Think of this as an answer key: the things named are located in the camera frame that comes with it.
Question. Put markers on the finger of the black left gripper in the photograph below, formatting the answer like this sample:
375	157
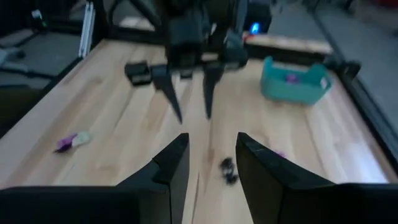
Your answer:
168	87
211	84

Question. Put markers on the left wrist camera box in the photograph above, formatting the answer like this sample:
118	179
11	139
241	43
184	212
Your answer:
138	74

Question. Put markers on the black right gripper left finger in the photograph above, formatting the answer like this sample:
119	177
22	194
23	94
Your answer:
174	168

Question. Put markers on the silver aluminium extrusion post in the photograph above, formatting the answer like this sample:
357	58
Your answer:
86	31

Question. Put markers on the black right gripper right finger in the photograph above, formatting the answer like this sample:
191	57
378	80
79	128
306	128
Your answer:
258	174

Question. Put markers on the teal plastic bin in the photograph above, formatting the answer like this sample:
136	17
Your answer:
289	93

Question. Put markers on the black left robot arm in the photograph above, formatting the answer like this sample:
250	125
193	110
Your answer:
199	7

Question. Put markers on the black box with blue light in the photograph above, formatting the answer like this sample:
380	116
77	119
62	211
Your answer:
255	28

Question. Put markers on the cream plastic skull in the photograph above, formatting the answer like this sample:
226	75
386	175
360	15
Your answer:
82	138

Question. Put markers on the black aluminium table frame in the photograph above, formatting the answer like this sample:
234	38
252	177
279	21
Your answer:
373	124

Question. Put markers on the purple plastic skeleton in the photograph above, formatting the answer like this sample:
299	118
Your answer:
291	78
280	153
65	144

